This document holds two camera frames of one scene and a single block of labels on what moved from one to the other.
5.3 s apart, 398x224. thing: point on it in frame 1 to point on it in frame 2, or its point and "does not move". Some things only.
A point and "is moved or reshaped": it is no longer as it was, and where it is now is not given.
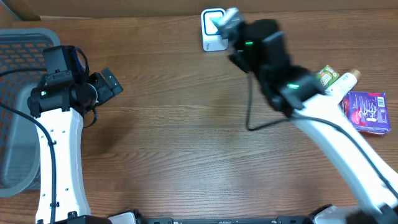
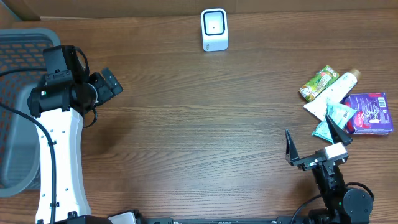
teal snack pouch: (218, 20) is moved or reshaped
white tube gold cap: (343, 84) does not move
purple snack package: (368, 111) does not move
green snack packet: (328, 76) does not move
